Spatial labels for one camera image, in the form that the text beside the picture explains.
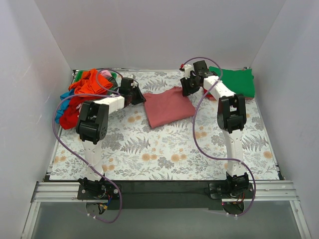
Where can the blue crumpled t-shirt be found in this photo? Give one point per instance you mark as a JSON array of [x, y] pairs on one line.
[[64, 105]]

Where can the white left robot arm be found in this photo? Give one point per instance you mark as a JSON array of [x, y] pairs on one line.
[[92, 124]]

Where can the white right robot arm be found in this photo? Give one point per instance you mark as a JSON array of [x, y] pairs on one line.
[[231, 119]]

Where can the red folded t-shirt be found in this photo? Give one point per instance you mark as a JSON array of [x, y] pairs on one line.
[[219, 91]]

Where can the green folded t-shirt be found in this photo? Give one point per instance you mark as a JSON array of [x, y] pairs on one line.
[[239, 82]]

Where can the pink folded t-shirt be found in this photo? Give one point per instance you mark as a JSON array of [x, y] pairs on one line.
[[211, 98]]

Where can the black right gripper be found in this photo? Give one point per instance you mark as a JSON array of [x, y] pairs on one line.
[[188, 83]]

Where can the orange crumpled t-shirt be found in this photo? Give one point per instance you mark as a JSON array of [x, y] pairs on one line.
[[91, 82]]

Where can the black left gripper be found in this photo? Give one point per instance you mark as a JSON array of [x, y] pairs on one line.
[[135, 94]]

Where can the light pink crumpled t-shirt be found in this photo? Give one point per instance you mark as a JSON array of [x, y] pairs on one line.
[[106, 73]]

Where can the grey crumpled t-shirt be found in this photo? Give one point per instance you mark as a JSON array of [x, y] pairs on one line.
[[114, 83]]

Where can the aluminium frame rail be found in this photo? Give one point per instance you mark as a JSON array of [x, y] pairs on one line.
[[54, 211]]

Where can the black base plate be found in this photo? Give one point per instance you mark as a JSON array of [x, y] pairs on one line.
[[161, 194]]

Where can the dusty rose t-shirt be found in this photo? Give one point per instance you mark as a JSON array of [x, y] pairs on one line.
[[167, 107]]

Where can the floral patterned table mat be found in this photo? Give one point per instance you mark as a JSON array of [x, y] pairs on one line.
[[132, 150]]

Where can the red crumpled t-shirt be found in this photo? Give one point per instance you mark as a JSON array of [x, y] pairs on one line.
[[70, 116]]

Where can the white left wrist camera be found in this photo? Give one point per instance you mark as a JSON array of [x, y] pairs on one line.
[[134, 84]]

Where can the green plastic laundry tray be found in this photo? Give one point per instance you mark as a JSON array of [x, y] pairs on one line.
[[79, 75]]

